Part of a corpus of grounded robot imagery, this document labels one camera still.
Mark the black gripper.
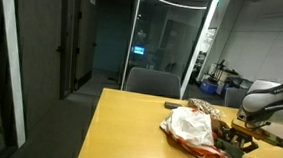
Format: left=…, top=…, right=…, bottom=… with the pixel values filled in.
left=216, top=125, right=261, bottom=157

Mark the brown plush toy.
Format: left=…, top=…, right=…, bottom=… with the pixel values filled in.
left=209, top=118, right=230, bottom=139

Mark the clear bag of tan rings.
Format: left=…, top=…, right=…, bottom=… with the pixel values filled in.
left=186, top=97, right=222, bottom=120

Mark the white orange plastic bag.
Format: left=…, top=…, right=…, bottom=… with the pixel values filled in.
left=157, top=104, right=236, bottom=158

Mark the blue plastic bin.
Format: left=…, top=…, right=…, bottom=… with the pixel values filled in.
left=199, top=77, right=220, bottom=96

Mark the black phone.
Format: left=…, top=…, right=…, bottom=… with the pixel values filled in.
left=163, top=101, right=184, bottom=111

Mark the blue lit monitor screen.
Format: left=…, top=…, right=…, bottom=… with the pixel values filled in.
left=131, top=45, right=146, bottom=56

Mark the curved ceiling light strip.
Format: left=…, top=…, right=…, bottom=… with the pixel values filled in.
left=141, top=0, right=209, bottom=11

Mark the dark door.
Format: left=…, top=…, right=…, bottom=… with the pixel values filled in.
left=54, top=0, right=100, bottom=102

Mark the tan wrist mount plate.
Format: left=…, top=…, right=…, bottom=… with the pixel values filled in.
left=229, top=117, right=283, bottom=148

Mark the white frame post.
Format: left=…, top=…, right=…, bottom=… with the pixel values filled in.
left=179, top=0, right=221, bottom=102
left=0, top=0, right=37, bottom=149
left=120, top=0, right=143, bottom=92

